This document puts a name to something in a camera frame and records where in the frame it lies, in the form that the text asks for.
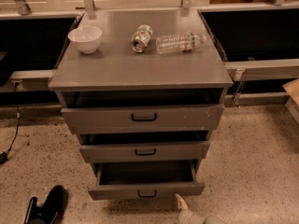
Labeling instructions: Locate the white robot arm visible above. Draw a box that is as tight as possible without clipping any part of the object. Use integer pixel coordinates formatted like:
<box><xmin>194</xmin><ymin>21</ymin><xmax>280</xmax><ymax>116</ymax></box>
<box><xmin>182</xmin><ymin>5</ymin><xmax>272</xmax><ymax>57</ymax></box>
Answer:
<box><xmin>176</xmin><ymin>194</ymin><xmax>225</xmax><ymax>224</ymax></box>

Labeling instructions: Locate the grey bottom drawer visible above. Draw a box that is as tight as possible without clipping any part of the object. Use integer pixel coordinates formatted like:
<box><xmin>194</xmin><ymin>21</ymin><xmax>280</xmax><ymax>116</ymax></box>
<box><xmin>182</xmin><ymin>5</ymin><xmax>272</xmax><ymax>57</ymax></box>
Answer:
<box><xmin>89</xmin><ymin>161</ymin><xmax>205</xmax><ymax>200</ymax></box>

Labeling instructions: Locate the clear plastic water bottle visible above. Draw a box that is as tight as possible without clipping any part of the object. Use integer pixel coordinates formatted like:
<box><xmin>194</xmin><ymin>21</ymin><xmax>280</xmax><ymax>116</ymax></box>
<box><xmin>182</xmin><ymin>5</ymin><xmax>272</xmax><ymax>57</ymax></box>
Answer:
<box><xmin>156</xmin><ymin>33</ymin><xmax>206</xmax><ymax>54</ymax></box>

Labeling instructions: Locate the grey drawer cabinet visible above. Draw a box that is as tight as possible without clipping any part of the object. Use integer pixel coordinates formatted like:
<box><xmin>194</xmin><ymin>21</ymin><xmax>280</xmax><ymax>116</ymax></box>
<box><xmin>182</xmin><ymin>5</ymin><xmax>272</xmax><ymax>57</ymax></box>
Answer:
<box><xmin>48</xmin><ymin>8</ymin><xmax>234</xmax><ymax>175</ymax></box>

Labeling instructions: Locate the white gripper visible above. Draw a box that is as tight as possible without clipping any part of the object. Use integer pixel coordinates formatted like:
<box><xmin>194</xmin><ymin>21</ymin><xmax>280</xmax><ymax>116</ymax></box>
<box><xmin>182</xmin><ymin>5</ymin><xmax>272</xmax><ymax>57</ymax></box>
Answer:
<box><xmin>176</xmin><ymin>193</ymin><xmax>205</xmax><ymax>224</ymax></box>

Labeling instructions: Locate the black shoe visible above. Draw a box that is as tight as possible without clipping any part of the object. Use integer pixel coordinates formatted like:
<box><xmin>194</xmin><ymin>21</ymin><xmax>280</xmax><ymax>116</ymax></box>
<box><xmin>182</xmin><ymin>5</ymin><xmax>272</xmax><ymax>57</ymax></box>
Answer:
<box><xmin>23</xmin><ymin>185</ymin><xmax>66</xmax><ymax>224</ymax></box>

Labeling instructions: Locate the black power cable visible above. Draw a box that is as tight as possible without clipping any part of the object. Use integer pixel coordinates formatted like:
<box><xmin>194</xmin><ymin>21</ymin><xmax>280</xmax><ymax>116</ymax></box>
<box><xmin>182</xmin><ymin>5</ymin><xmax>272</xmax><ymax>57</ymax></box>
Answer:
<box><xmin>0</xmin><ymin>81</ymin><xmax>22</xmax><ymax>165</ymax></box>

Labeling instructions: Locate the grey top drawer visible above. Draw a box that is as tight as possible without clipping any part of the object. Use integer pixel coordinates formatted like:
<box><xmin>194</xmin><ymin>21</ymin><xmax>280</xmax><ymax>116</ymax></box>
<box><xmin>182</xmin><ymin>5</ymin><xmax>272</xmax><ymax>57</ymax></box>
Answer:
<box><xmin>62</xmin><ymin>105</ymin><xmax>224</xmax><ymax>134</ymax></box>

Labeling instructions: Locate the grey middle drawer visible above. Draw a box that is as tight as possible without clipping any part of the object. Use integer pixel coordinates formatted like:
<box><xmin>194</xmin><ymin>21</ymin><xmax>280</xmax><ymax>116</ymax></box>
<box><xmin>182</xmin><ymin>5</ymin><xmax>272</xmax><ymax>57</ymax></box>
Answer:
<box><xmin>79</xmin><ymin>141</ymin><xmax>209</xmax><ymax>163</ymax></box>

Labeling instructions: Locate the cardboard box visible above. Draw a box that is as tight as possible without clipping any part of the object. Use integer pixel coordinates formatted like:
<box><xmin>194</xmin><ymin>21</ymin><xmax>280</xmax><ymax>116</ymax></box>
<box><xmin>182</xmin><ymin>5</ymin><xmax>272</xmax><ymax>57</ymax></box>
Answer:
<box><xmin>283</xmin><ymin>78</ymin><xmax>299</xmax><ymax>123</ymax></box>

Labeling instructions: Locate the grey drawer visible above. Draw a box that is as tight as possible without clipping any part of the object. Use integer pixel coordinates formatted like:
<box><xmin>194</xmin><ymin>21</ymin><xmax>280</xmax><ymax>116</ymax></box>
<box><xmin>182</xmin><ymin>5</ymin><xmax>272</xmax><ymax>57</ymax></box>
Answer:
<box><xmin>62</xmin><ymin>105</ymin><xmax>224</xmax><ymax>134</ymax></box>
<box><xmin>89</xmin><ymin>161</ymin><xmax>205</xmax><ymax>200</ymax></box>
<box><xmin>79</xmin><ymin>141</ymin><xmax>209</xmax><ymax>163</ymax></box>

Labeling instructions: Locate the white bowl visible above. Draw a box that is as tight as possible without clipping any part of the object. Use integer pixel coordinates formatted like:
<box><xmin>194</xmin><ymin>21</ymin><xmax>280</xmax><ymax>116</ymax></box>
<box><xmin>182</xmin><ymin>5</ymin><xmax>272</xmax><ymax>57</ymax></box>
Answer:
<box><xmin>67</xmin><ymin>26</ymin><xmax>103</xmax><ymax>54</ymax></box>

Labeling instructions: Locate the green soda can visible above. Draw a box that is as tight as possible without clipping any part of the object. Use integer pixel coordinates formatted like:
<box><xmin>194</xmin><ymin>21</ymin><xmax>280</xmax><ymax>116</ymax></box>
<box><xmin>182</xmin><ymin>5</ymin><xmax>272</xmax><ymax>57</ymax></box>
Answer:
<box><xmin>131</xmin><ymin>24</ymin><xmax>153</xmax><ymax>53</ymax></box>

